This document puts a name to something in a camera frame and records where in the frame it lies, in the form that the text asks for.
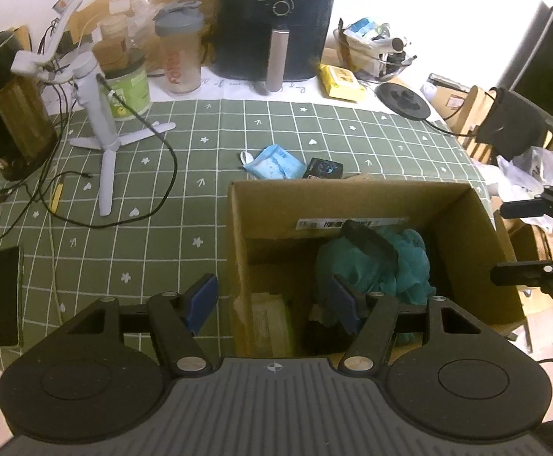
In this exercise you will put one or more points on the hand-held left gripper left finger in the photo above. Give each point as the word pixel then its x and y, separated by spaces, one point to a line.
pixel 203 301

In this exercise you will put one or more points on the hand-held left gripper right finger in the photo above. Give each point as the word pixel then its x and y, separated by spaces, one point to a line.
pixel 344 305

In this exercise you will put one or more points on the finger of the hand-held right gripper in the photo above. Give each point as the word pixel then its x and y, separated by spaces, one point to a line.
pixel 528 208
pixel 523 273

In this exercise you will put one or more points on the black band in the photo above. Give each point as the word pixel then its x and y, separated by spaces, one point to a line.
pixel 367 242

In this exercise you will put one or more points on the brown cardboard box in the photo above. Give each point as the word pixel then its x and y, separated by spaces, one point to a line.
pixel 462 228

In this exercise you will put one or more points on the teal mesh bath loofah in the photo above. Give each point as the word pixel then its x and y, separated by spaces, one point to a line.
pixel 409 266

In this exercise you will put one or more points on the blue face mask packet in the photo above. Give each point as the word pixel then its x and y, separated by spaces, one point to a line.
pixel 276 164

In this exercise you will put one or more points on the clear plastic bag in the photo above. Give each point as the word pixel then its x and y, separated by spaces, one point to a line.
pixel 533 171

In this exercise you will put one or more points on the black cloth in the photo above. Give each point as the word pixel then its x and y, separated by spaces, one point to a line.
pixel 512 123

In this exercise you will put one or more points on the wooden chair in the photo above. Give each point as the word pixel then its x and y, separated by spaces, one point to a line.
pixel 471 109

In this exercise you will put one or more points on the small black box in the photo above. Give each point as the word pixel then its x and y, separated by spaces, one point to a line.
pixel 324 168

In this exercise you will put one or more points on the dark computer monitor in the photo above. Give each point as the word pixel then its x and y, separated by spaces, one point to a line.
pixel 547 66

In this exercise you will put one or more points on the small white bottle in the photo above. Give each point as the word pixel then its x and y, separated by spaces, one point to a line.
pixel 430 91

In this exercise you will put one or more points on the black round kettle base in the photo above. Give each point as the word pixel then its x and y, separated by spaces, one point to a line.
pixel 402 100

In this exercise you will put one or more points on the yellow pen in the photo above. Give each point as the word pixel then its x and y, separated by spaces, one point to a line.
pixel 57 195

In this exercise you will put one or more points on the black smartphone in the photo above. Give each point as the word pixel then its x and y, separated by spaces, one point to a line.
pixel 5 297

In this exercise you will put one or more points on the glass bowl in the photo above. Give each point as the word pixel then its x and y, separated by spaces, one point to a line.
pixel 376 59

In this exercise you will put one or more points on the white phone tripod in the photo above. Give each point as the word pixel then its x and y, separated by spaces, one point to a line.
pixel 99 114

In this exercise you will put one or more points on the yellow wipes packet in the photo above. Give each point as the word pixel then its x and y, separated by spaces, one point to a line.
pixel 343 83

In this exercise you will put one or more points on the green label jar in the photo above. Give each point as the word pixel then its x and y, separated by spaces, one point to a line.
pixel 129 90

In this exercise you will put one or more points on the shaker bottle with grey lid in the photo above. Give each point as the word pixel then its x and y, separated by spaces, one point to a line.
pixel 180 57

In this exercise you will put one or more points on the blue green packet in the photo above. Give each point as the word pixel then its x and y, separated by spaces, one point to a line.
pixel 359 27

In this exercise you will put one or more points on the black and gold kettle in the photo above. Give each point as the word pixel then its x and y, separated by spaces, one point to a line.
pixel 15 114

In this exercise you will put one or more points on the small clear jar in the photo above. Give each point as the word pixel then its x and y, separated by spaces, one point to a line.
pixel 114 33

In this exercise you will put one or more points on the black air fryer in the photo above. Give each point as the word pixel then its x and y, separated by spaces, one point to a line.
pixel 267 23

